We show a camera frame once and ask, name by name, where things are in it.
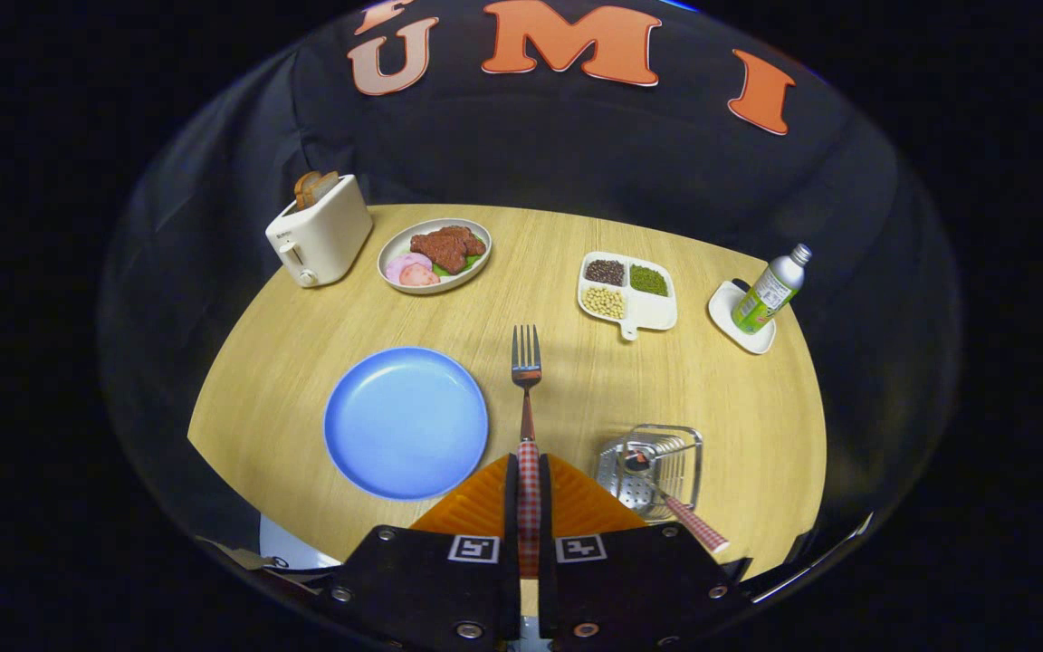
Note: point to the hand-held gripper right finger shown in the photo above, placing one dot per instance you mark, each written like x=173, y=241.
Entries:
x=544, y=507

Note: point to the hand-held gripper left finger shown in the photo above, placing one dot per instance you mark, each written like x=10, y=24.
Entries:
x=511, y=507

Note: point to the metal drainer basket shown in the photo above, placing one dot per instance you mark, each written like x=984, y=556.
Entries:
x=630, y=493

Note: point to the blue round plate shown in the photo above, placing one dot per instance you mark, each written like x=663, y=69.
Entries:
x=406, y=424

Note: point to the yellow soybeans heap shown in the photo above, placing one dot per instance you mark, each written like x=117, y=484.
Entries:
x=603, y=302

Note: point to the white divided dish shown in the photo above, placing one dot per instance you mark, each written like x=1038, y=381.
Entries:
x=653, y=312

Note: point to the white round object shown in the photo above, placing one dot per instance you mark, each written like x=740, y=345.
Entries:
x=291, y=548

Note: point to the dark brown beans heap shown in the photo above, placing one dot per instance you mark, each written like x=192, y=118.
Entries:
x=605, y=272

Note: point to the green lettuce leaf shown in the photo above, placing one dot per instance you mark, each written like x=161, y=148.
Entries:
x=473, y=263

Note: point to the pink ham slice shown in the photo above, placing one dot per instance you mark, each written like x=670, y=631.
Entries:
x=420, y=276
x=399, y=264

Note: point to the green beans heap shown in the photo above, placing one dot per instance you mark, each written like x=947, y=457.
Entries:
x=648, y=280

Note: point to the small white coaster dish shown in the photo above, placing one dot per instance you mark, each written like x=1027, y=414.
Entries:
x=725, y=317

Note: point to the brown meat piece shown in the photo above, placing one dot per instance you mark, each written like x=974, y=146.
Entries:
x=472, y=241
x=438, y=252

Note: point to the white oval plate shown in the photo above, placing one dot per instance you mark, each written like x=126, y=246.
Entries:
x=395, y=246

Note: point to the silver bottle green label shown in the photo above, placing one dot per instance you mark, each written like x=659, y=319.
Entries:
x=768, y=294

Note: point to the white toaster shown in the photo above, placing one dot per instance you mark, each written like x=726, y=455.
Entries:
x=327, y=235

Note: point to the black backdrop cloth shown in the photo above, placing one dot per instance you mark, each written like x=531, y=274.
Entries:
x=558, y=154

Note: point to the brown toast slice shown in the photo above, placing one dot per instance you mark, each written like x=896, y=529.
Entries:
x=304, y=190
x=327, y=186

